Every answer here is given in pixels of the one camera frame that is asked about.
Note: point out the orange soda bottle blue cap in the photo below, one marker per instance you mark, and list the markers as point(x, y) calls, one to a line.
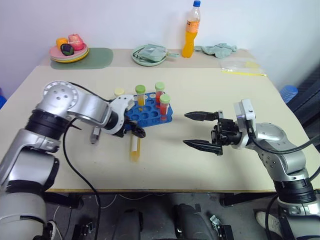
point(188, 42)

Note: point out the green placemat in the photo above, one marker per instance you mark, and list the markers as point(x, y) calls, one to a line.
point(100, 58)

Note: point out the pale green cloth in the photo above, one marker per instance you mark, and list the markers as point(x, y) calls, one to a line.
point(220, 48)

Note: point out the pink toy apple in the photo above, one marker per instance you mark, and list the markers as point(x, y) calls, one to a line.
point(76, 41)

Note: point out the pale green plate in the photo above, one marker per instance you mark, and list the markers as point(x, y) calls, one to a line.
point(147, 63)

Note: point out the yellow test tube white label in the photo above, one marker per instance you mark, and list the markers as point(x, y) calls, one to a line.
point(134, 150)

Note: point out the pale green pouch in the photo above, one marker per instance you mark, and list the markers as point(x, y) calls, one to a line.
point(155, 53)

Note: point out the test tube pale yellow cap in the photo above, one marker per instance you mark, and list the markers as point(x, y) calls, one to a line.
point(119, 92)

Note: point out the light green stacked plate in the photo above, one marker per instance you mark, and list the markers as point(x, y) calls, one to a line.
point(84, 53)

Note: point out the black table frame bar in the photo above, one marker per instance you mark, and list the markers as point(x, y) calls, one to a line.
point(62, 200)
point(242, 199)

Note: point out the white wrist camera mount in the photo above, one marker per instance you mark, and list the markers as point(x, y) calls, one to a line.
point(120, 102)
point(246, 111)

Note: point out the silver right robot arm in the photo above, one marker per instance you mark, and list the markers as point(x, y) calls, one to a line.
point(287, 160)

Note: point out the blue plastic object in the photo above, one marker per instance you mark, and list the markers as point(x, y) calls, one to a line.
point(2, 98)

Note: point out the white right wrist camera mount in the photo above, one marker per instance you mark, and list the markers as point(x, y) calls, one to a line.
point(246, 111)

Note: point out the white shoe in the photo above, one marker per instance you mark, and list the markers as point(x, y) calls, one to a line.
point(272, 222)

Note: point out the blue test tube rack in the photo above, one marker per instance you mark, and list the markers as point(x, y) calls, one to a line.
point(150, 115)

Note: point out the dark purple toy fruit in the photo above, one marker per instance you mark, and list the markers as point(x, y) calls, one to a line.
point(67, 49)

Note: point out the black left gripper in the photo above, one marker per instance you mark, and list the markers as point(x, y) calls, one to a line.
point(123, 131)

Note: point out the black textured case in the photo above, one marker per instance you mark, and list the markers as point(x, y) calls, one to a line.
point(308, 100)

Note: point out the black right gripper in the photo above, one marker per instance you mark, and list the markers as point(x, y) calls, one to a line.
point(226, 132)

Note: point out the clear zip bag yellow strip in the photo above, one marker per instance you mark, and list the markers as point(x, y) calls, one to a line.
point(235, 64)

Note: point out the orange toy fruit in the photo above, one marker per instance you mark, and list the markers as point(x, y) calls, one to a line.
point(61, 41)

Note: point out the red test tube green cap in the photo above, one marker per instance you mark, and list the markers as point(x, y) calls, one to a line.
point(164, 107)
point(159, 93)

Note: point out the yellow test tube green cap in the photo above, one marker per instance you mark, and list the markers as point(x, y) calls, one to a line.
point(140, 97)

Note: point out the dark rounded robot foot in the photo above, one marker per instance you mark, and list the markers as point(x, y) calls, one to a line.
point(187, 221)

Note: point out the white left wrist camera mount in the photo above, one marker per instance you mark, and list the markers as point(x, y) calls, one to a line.
point(120, 102)

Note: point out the blue water jug cap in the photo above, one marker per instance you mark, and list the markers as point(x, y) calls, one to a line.
point(288, 93)

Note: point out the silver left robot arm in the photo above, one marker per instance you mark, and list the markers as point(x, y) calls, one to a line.
point(85, 107)

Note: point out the pink plate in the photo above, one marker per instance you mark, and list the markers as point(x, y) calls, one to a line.
point(53, 51)

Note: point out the grey clear test tube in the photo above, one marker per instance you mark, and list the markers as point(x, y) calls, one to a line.
point(94, 136)

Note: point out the yellow plate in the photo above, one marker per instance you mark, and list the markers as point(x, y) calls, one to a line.
point(72, 61)

